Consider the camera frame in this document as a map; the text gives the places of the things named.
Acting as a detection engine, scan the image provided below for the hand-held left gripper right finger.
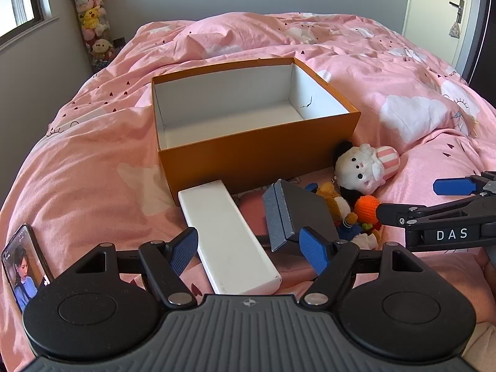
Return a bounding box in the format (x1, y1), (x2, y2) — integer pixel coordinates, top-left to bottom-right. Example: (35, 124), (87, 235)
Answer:
(299, 226), (426, 307)

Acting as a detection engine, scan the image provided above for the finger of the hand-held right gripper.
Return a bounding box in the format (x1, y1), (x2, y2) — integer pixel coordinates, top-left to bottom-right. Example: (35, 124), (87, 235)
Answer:
(433, 170), (496, 197)
(377, 193), (496, 228)

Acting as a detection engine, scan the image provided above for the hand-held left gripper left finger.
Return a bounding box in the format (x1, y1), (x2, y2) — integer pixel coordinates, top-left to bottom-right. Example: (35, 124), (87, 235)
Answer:
(72, 227), (200, 308)

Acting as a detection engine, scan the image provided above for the orange crochet ball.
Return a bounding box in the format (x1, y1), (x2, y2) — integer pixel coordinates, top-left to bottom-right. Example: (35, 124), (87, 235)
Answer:
(353, 196), (384, 237)

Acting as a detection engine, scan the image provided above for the long white box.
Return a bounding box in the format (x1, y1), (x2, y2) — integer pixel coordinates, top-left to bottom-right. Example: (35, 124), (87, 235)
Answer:
(178, 179), (282, 296)

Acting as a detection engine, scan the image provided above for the dark grey box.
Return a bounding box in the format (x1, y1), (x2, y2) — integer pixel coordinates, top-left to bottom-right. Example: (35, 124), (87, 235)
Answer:
(262, 179), (339, 257)

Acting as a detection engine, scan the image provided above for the brown bear plush blue outfit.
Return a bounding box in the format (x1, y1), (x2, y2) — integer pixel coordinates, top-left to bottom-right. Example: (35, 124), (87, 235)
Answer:
(306, 182), (359, 241)

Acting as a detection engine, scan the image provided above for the white plush with striped hat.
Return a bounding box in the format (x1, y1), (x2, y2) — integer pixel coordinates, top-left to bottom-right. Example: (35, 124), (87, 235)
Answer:
(333, 141), (401, 198)

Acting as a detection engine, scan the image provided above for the orange cardboard box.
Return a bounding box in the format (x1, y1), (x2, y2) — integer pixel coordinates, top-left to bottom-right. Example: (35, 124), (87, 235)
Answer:
(151, 57), (362, 206)

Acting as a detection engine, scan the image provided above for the pink printed blanket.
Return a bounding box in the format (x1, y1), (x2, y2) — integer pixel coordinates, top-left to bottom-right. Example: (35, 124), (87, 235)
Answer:
(0, 11), (496, 326)

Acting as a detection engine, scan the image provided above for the smartphone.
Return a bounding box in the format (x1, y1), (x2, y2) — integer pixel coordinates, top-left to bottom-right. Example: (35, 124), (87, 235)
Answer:
(1, 224), (55, 314)

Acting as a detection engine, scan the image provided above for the white door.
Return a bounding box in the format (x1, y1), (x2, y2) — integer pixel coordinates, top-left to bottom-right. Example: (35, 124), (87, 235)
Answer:
(402, 0), (478, 82)

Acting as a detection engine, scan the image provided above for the column of plush toys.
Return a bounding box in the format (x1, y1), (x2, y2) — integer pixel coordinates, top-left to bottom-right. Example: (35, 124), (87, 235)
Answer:
(64, 0), (115, 73)

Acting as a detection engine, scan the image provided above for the window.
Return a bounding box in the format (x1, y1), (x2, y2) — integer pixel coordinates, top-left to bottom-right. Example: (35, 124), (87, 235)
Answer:
(0, 0), (53, 45)

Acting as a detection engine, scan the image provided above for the black door handle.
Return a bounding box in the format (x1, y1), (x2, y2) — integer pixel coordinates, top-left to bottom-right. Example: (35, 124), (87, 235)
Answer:
(449, 0), (465, 24)

